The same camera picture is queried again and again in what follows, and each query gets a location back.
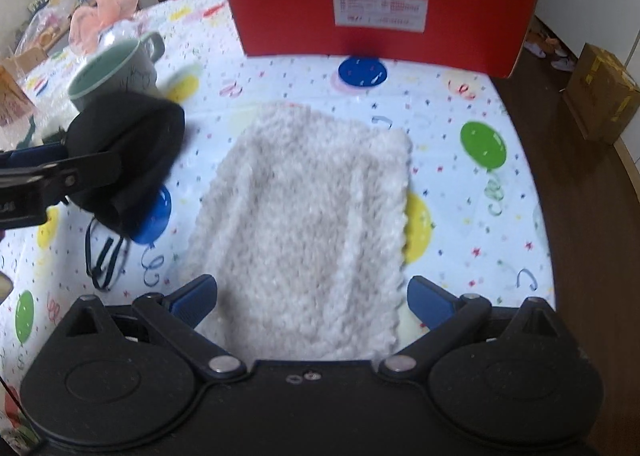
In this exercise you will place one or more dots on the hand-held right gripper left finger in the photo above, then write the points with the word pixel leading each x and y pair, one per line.
pixel 197 293

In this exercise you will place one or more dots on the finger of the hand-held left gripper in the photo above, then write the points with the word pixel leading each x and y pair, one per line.
pixel 85 163
pixel 35 152

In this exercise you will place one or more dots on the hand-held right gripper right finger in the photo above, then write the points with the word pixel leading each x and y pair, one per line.
pixel 430 303

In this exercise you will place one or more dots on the black fabric mask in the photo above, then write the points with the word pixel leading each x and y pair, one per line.
pixel 140 146

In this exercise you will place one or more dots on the white knitted cloth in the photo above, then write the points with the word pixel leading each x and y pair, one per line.
pixel 300 211

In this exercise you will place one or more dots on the red cardboard box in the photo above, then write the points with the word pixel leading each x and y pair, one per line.
pixel 280 11

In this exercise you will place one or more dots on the pink paper box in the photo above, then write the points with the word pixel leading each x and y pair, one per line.
pixel 12 96

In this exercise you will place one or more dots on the green ceramic mug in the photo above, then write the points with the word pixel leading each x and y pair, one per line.
pixel 110 71

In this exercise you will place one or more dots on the clear plastic bag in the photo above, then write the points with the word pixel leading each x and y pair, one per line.
pixel 50 21

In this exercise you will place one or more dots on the pink mesh bath sponge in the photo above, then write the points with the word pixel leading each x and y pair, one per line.
pixel 100 16

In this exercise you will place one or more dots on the balloon print tablecloth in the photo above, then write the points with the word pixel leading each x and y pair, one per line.
pixel 450 101

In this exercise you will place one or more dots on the brown cardboard box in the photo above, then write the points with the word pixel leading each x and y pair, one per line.
pixel 600 91

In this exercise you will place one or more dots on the white slipper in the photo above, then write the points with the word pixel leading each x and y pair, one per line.
pixel 536 48
pixel 562 64

